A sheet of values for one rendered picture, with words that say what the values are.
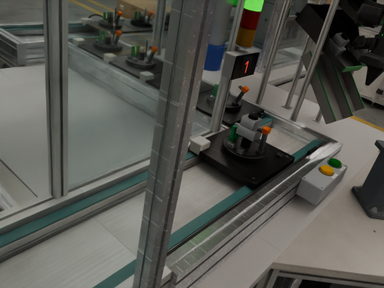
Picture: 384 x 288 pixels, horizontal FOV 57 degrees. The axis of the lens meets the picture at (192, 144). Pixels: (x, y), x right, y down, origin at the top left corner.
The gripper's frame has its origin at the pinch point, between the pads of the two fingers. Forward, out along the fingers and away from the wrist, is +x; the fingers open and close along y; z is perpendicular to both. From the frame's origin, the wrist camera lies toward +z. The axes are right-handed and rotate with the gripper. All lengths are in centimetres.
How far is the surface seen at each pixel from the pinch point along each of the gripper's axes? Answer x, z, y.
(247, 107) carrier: 28.2, 38.0, -2.4
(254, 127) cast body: 18.4, 17.2, 30.1
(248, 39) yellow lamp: -3.3, 29.2, 25.5
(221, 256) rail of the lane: 35, 1, 61
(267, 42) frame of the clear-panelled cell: 20, 78, -80
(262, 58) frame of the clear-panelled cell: 30, 78, -80
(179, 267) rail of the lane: 29, 2, 75
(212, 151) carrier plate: 28, 24, 37
